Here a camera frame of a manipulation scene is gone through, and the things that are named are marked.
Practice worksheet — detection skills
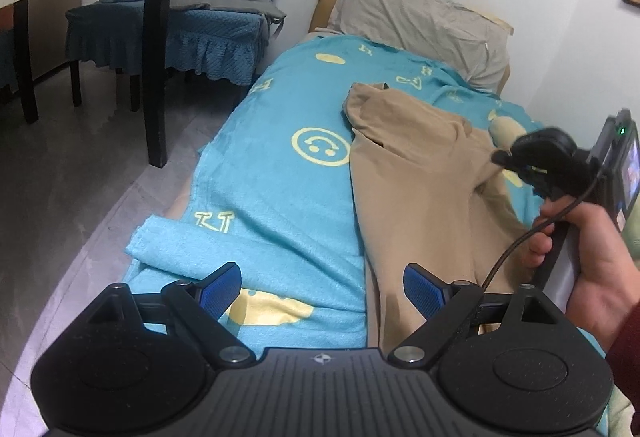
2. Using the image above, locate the person's right hand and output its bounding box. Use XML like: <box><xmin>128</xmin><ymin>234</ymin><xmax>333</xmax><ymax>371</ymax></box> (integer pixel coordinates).
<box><xmin>517</xmin><ymin>195</ymin><xmax>640</xmax><ymax>354</ymax></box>

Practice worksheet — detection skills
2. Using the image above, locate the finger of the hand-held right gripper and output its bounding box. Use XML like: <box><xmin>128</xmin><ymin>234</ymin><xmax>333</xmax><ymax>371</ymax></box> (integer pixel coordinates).
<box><xmin>509</xmin><ymin>128</ymin><xmax>577</xmax><ymax>168</ymax></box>
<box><xmin>491</xmin><ymin>148</ymin><xmax>576</xmax><ymax>199</ymax></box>

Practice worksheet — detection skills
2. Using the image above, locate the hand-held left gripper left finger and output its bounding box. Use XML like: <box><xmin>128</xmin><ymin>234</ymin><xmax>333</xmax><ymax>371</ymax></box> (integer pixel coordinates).
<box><xmin>86</xmin><ymin>261</ymin><xmax>257</xmax><ymax>364</ymax></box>

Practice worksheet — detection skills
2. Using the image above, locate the pale green cloth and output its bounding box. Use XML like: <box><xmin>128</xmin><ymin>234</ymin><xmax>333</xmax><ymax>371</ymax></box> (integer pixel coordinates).
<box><xmin>597</xmin><ymin>384</ymin><xmax>640</xmax><ymax>437</ymax></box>

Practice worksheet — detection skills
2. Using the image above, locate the tan garment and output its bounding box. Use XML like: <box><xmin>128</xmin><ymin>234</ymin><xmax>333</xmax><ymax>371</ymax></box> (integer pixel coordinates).
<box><xmin>341</xmin><ymin>82</ymin><xmax>568</xmax><ymax>349</ymax></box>

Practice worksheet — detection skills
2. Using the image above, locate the grey pillow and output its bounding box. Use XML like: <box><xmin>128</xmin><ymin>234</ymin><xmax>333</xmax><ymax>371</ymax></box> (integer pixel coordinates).
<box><xmin>326</xmin><ymin>0</ymin><xmax>511</xmax><ymax>93</ymax></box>

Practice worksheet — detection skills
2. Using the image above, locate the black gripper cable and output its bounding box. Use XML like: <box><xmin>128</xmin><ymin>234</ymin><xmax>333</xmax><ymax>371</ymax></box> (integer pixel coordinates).
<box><xmin>479</xmin><ymin>170</ymin><xmax>601</xmax><ymax>292</ymax></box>

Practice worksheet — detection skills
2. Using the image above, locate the blue printed blanket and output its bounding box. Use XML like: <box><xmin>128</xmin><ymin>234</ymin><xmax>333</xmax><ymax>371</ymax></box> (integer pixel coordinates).
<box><xmin>124</xmin><ymin>34</ymin><xmax>618</xmax><ymax>354</ymax></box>

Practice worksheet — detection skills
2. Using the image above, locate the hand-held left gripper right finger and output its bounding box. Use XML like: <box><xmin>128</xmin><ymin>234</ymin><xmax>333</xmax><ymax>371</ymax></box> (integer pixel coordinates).
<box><xmin>389</xmin><ymin>262</ymin><xmax>566</xmax><ymax>365</ymax></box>

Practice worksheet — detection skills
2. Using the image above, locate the person's right forearm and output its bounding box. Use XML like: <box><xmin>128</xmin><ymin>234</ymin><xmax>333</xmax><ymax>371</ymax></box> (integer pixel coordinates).
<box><xmin>604</xmin><ymin>302</ymin><xmax>640</xmax><ymax>437</ymax></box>

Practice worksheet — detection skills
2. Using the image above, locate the blue covered chair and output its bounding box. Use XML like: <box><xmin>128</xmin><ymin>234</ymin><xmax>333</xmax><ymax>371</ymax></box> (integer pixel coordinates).
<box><xmin>167</xmin><ymin>0</ymin><xmax>297</xmax><ymax>86</ymax></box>
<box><xmin>65</xmin><ymin>0</ymin><xmax>201</xmax><ymax>113</ymax></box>

